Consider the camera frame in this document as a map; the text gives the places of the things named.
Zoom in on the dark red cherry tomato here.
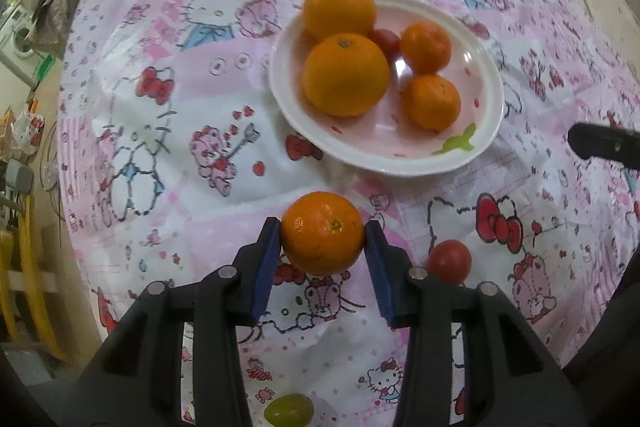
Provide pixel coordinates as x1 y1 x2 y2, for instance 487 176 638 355
371 29 402 62

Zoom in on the yellow wooden frame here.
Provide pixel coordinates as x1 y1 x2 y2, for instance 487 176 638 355
0 192 71 363

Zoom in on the white plastic bag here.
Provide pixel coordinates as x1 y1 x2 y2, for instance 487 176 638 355
10 104 47 155

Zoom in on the small mandarin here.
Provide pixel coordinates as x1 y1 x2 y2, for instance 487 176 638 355
401 74 462 131
400 21 452 75
280 191 365 277

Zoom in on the grey box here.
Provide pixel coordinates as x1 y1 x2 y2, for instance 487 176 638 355
2 161 35 192

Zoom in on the green dustpan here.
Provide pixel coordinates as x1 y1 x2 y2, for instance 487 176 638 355
34 56 57 88

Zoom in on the white washing machine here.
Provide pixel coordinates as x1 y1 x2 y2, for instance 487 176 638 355
0 4 40 60

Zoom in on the pink dotted plate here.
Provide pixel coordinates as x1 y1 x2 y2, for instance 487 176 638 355
268 0 505 176

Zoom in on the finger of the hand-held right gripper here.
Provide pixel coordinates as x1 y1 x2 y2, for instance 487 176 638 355
568 123 640 170

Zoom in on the green grape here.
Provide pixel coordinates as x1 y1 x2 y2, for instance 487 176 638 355
263 394 315 427

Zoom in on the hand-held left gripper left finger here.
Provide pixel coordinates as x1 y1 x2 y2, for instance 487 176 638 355
65 217 282 427

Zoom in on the large orange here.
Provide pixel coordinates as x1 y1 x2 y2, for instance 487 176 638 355
303 0 377 44
303 33 391 118

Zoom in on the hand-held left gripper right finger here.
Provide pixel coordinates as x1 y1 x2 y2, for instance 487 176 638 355
364 219 591 427

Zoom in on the pink printed blanket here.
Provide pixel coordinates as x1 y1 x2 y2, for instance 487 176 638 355
55 0 640 427

